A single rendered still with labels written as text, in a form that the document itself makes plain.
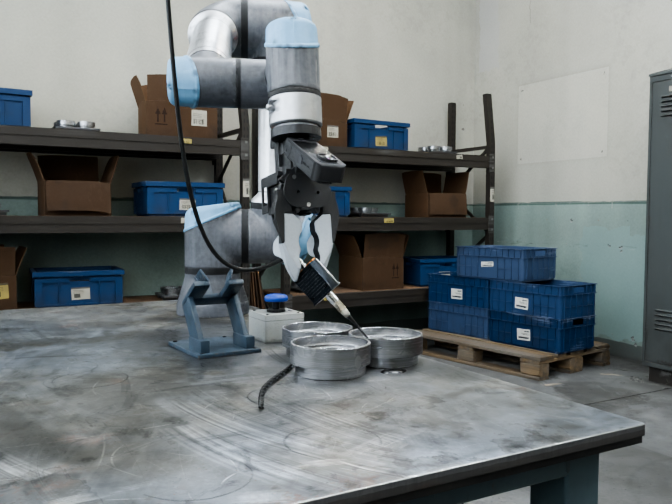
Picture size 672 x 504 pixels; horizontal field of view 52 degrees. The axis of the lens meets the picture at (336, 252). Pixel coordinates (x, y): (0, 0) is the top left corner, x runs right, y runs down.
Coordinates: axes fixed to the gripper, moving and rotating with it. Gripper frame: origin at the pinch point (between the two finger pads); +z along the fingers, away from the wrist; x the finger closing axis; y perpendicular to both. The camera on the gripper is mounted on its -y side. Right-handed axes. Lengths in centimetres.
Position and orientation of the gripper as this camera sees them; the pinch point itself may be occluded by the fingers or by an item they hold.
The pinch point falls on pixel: (308, 271)
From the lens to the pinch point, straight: 93.1
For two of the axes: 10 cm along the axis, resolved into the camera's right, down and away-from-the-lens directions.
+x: -8.8, 0.1, -4.8
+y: -4.8, 0.8, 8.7
